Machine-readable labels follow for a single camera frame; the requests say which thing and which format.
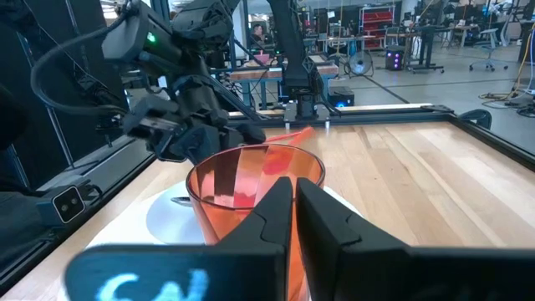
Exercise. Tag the white bowl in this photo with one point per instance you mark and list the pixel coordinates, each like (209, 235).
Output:
(167, 221)

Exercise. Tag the grey table-level camera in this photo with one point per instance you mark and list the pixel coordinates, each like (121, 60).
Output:
(69, 205)

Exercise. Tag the orange translucent plastic cup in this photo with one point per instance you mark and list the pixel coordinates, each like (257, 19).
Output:
(217, 209)

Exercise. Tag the black computer with blue light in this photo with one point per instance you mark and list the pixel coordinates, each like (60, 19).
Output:
(340, 96)

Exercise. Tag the black standing desk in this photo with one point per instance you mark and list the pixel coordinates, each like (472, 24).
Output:
(426, 46)

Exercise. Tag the round white woven placemat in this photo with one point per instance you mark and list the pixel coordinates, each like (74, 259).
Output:
(121, 232)

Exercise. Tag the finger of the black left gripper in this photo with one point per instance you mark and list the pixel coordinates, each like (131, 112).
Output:
(209, 142)
(159, 125)

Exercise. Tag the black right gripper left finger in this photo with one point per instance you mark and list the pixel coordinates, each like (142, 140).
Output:
(251, 259)

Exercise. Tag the black table edge frame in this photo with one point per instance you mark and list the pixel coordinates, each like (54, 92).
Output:
(493, 142)

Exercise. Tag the black corner clamp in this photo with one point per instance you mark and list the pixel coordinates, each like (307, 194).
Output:
(476, 117)

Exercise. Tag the red bin rack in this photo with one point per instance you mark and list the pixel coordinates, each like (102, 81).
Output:
(378, 18)

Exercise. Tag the grey office chair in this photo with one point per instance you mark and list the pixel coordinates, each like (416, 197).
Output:
(491, 42)

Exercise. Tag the round floor fan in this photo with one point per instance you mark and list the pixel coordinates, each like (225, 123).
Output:
(360, 62)

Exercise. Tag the wooden workbench with blue legs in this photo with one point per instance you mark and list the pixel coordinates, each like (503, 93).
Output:
(267, 74)

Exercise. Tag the black tower with purple lights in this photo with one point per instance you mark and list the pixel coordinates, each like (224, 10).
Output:
(393, 58)

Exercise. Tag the person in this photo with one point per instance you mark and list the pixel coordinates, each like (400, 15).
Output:
(258, 33)

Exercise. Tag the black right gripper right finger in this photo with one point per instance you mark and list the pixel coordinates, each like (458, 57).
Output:
(355, 267)

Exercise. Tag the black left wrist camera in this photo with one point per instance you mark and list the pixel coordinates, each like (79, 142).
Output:
(138, 37)

